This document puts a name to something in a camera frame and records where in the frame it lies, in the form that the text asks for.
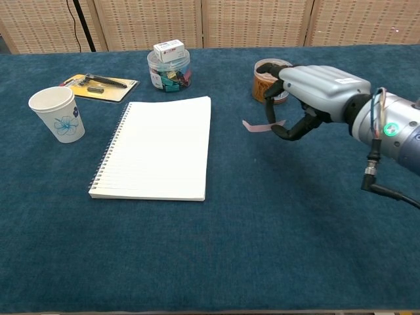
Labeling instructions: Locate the small white cardboard box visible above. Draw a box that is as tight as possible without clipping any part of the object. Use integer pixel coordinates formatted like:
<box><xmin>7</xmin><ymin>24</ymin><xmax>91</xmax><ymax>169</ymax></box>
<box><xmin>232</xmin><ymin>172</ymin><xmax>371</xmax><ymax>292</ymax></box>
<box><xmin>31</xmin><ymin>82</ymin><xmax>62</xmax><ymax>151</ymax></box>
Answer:
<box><xmin>153</xmin><ymin>39</ymin><xmax>185</xmax><ymax>63</ymax></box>

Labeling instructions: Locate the black tripod stand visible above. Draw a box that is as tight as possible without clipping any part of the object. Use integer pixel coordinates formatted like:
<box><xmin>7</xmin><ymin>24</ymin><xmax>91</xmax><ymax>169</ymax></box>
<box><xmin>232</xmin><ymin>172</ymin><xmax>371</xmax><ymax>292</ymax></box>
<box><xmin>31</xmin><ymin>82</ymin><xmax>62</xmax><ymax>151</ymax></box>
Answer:
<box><xmin>72</xmin><ymin>0</ymin><xmax>97</xmax><ymax>53</ymax></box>

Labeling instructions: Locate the brown lidded cup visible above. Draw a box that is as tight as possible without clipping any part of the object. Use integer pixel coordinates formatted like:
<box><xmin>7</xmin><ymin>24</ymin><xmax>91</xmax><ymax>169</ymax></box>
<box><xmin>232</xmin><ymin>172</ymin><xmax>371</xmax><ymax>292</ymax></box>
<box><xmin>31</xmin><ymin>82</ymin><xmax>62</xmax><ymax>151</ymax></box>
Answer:
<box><xmin>251</xmin><ymin>58</ymin><xmax>293</xmax><ymax>105</ymax></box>

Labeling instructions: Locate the razor in yellow blister pack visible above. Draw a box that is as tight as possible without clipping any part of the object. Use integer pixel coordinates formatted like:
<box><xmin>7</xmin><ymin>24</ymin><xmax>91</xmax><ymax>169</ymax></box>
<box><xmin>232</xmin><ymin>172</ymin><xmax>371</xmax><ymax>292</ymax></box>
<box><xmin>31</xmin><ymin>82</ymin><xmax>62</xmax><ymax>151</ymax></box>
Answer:
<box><xmin>58</xmin><ymin>73</ymin><xmax>140</xmax><ymax>103</ymax></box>

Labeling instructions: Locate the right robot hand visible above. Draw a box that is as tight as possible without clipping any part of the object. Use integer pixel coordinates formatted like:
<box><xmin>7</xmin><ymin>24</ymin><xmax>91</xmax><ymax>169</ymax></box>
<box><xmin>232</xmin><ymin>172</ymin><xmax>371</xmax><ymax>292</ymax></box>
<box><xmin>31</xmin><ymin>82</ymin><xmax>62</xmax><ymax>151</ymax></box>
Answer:
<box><xmin>257</xmin><ymin>63</ymin><xmax>372</xmax><ymax>142</ymax></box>

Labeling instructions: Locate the blue table cloth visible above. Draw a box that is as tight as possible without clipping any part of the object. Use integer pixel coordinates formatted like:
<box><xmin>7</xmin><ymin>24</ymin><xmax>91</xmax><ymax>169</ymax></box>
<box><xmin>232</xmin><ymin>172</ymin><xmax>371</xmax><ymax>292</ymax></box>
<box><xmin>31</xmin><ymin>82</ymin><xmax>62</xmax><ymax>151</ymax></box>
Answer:
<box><xmin>0</xmin><ymin>44</ymin><xmax>420</xmax><ymax>314</ymax></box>

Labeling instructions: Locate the paper cup blue flower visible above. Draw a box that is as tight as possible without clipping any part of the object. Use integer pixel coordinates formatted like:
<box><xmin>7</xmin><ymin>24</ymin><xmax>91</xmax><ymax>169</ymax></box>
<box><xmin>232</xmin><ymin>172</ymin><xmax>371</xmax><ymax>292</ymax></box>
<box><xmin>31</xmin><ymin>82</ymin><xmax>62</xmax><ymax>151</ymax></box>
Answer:
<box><xmin>28</xmin><ymin>86</ymin><xmax>86</xmax><ymax>144</ymax></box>

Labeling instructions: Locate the thin black cable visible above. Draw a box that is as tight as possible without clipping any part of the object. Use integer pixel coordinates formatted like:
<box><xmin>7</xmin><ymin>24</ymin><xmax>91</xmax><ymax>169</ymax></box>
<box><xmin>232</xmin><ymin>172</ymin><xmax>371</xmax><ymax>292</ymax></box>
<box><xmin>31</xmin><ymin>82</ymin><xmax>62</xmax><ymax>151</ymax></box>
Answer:
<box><xmin>66</xmin><ymin>0</ymin><xmax>83</xmax><ymax>53</ymax></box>

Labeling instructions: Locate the bamboo folding screen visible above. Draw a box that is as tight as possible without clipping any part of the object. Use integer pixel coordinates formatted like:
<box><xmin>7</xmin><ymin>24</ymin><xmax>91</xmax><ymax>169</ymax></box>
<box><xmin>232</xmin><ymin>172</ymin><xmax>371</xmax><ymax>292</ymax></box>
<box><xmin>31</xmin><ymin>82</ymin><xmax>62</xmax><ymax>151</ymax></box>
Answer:
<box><xmin>0</xmin><ymin>0</ymin><xmax>420</xmax><ymax>55</ymax></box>

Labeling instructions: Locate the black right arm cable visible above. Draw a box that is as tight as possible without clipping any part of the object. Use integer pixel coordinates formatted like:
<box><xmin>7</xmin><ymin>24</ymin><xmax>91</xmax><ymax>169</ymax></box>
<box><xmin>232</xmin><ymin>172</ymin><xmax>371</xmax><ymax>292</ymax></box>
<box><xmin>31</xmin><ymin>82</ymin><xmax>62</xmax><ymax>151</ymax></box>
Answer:
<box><xmin>360</xmin><ymin>87</ymin><xmax>420</xmax><ymax>209</ymax></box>

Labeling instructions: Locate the clear jar of binder clips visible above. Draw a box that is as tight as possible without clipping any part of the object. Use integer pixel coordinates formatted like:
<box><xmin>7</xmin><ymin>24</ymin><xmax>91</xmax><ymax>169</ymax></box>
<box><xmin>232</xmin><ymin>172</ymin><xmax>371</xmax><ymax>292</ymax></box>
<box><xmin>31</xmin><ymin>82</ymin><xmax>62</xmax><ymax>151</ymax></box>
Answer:
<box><xmin>146</xmin><ymin>48</ymin><xmax>192</xmax><ymax>93</ymax></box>

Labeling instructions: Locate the white spiral notebook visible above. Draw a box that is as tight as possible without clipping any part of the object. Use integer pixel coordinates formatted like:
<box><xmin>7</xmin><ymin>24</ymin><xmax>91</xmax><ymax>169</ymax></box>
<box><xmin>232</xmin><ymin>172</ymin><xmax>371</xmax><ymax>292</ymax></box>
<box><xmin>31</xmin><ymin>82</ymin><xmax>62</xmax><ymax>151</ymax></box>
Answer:
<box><xmin>87</xmin><ymin>96</ymin><xmax>213</xmax><ymax>202</ymax></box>

